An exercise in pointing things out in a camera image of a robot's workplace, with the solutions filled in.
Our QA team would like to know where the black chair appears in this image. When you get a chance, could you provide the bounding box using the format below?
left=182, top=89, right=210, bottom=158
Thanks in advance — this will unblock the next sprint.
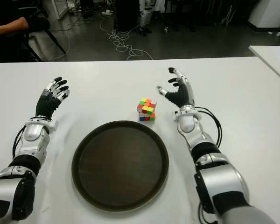
left=23, top=16, right=67, bottom=63

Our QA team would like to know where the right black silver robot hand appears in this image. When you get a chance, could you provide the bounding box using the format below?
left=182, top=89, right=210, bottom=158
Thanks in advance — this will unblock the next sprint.
left=156, top=67, right=196, bottom=109

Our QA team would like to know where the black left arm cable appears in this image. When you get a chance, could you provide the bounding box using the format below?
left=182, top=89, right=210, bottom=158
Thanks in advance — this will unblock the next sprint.
left=11, top=124, right=27, bottom=160

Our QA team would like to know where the person torso in black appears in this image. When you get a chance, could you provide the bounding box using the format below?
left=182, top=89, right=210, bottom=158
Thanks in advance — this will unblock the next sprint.
left=0, top=0, right=51, bottom=70

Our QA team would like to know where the dark brown round plate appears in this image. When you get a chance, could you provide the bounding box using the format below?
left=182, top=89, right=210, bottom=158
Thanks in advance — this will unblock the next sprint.
left=71, top=120, right=170, bottom=213

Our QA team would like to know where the white low cabinet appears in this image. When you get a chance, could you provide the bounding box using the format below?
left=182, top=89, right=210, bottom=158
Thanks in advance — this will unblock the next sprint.
left=42, top=0, right=68, bottom=21

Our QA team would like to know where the person bare forearm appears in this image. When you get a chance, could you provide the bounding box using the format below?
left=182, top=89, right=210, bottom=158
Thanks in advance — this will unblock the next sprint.
left=0, top=16, right=30, bottom=35

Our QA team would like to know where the white floor cable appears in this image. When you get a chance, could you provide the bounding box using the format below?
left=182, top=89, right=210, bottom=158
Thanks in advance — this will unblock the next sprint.
left=98, top=16, right=155, bottom=61

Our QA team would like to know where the black equipment case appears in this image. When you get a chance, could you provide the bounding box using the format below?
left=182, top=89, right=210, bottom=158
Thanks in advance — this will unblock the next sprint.
left=115, top=0, right=142, bottom=32

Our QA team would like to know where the multicolour Rubik's cube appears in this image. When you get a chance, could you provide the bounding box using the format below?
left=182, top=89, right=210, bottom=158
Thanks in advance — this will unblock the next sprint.
left=136, top=97, right=157, bottom=122

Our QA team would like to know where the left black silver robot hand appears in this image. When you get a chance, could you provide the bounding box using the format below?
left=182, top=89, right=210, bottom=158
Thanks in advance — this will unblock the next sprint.
left=35, top=76, right=71, bottom=120

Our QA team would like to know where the white cabinet with black base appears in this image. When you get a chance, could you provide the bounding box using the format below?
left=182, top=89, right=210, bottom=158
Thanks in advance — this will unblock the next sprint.
left=247, top=0, right=280, bottom=33

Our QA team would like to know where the leaning metal frame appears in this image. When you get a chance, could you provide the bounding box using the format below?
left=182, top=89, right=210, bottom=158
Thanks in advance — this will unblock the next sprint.
left=220, top=4, right=234, bottom=27

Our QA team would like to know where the white side table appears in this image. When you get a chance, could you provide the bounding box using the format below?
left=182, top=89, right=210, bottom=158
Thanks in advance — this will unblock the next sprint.
left=248, top=45, right=280, bottom=86

